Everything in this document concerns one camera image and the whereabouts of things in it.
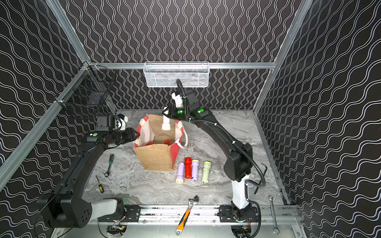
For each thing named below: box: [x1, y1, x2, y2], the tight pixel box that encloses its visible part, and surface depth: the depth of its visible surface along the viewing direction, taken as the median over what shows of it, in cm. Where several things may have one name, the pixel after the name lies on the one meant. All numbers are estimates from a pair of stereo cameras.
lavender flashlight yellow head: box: [175, 161, 186, 184], surface depth 87 cm
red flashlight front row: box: [184, 157, 192, 179], surface depth 90 cm
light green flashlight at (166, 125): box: [161, 106, 171, 131], surface depth 77 cm
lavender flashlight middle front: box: [191, 159, 200, 182], surface depth 89 cm
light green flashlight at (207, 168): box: [201, 161, 212, 184], surface depth 89 cm
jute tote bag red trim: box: [133, 114, 189, 172], surface depth 85 cm
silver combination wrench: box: [268, 195, 281, 236], surface depth 76 cm
